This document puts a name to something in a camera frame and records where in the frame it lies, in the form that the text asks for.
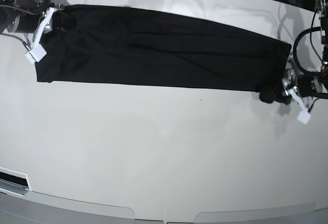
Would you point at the black t-shirt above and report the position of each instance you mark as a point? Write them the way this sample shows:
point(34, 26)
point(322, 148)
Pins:
point(130, 46)

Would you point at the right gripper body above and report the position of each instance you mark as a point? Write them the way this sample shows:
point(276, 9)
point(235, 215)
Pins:
point(20, 22)

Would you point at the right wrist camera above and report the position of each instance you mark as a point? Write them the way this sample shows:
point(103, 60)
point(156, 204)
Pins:
point(35, 54)

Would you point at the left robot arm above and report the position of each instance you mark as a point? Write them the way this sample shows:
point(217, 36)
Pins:
point(318, 40)

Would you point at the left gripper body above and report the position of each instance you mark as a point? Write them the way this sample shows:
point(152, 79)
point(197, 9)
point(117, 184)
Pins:
point(305, 85)

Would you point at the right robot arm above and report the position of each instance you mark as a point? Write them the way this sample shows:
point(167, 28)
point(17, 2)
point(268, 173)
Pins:
point(33, 7)

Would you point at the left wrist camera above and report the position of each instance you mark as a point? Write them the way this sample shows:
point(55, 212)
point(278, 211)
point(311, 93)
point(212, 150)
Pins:
point(304, 117)

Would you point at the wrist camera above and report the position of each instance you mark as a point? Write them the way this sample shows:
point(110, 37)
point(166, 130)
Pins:
point(35, 54)
point(304, 117)

